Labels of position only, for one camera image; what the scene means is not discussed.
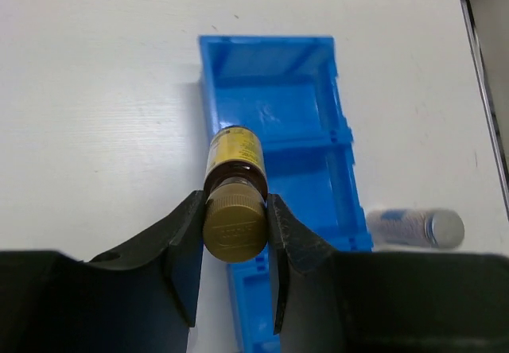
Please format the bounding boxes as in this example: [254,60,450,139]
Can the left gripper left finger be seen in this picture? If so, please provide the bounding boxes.
[1,191,205,352]

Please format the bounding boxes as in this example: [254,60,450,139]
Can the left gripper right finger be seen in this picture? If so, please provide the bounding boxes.
[266,195,508,352]

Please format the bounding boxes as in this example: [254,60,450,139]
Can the yellow-label brown bottle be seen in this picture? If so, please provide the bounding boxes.
[203,126,268,263]

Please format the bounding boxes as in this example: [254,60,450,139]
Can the blue-white shaker, front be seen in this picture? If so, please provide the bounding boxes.
[366,208,464,250]

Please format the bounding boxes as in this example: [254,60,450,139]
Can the blue three-compartment plastic bin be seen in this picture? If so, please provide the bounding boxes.
[199,35,372,352]

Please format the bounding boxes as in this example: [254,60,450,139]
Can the right aluminium side rail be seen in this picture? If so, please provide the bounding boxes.
[460,0,508,212]

